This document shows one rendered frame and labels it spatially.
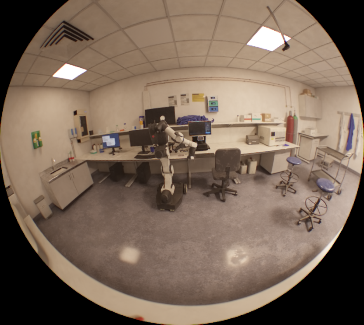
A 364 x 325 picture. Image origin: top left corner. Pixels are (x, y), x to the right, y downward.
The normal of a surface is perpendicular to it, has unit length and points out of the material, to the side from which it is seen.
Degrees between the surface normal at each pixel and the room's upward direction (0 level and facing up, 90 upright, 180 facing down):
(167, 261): 0
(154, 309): 0
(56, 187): 90
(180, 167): 90
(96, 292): 0
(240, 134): 90
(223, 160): 90
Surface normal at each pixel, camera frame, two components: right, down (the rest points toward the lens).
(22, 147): 1.00, -0.06
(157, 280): -0.07, -0.97
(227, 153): -0.12, 0.23
